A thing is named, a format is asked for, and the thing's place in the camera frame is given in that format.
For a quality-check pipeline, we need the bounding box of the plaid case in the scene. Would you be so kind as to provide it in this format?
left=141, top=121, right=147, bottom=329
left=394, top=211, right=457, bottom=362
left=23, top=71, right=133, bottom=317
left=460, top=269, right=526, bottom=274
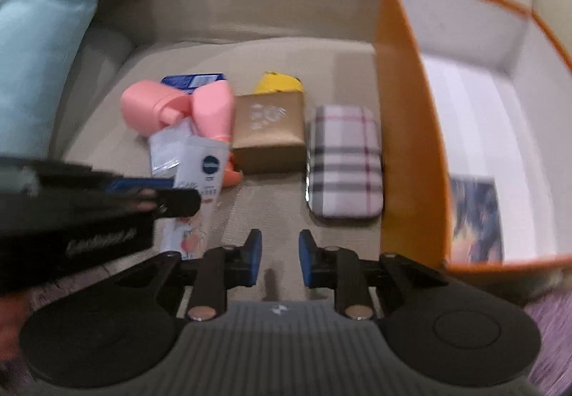
left=305, top=104, right=386, bottom=226

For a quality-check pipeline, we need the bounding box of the light blue pillow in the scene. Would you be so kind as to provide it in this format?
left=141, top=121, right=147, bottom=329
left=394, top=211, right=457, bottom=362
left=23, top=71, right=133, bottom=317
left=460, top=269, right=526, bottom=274
left=0, top=0, right=118, bottom=158

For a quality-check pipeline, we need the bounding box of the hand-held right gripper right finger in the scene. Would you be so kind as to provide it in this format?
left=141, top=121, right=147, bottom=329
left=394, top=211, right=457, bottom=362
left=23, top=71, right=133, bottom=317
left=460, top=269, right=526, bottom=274
left=299, top=229, right=448, bottom=319

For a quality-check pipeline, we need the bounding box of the white tube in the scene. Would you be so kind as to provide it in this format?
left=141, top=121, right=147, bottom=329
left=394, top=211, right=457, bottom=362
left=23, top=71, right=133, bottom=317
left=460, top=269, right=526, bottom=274
left=160, top=136, right=232, bottom=261

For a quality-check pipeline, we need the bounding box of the picture card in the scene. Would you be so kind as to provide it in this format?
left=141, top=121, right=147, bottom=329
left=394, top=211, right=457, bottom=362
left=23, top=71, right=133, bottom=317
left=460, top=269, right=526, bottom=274
left=448, top=175, right=507, bottom=266

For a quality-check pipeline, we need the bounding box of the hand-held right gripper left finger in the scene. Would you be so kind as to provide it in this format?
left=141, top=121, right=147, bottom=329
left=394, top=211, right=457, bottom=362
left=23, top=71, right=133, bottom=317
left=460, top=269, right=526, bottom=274
left=112, top=228, right=263, bottom=321

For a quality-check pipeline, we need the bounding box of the yellow object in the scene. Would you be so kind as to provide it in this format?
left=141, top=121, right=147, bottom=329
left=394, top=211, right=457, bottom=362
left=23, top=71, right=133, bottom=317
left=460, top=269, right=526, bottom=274
left=254, top=71, right=305, bottom=95

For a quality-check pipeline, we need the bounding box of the purple rug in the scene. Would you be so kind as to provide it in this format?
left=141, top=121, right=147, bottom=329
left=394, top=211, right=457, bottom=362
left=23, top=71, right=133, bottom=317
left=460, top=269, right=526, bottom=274
left=24, top=275, right=572, bottom=394

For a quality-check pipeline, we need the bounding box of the pink round container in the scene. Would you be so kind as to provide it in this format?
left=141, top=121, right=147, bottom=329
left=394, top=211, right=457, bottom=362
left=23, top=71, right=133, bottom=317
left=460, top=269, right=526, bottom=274
left=120, top=81, right=195, bottom=138

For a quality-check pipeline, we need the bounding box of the small orange toy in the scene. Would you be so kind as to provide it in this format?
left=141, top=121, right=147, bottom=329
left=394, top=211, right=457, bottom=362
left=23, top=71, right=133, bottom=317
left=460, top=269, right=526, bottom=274
left=222, top=155, right=245, bottom=188

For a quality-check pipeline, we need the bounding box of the blue packet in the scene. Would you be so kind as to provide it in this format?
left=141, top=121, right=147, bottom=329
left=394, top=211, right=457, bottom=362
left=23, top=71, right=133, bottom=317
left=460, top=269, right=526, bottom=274
left=160, top=73, right=227, bottom=94

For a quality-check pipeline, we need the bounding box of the orange cardboard box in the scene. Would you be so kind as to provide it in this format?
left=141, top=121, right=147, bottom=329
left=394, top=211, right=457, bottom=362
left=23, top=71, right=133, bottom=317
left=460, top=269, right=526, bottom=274
left=374, top=0, right=572, bottom=299

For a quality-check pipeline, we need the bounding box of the clear plastic packet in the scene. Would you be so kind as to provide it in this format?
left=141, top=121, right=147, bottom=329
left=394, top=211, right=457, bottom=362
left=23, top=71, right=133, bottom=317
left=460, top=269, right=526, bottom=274
left=149, top=119, right=195, bottom=178

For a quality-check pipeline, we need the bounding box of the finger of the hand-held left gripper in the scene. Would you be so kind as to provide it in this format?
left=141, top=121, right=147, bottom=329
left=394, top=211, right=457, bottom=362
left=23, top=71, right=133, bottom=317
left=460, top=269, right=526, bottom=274
left=105, top=176, right=203, bottom=220

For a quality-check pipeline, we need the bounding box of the brown gift box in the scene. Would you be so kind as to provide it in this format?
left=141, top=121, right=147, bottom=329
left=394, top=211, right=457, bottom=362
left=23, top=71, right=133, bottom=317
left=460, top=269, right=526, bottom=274
left=231, top=91, right=307, bottom=174

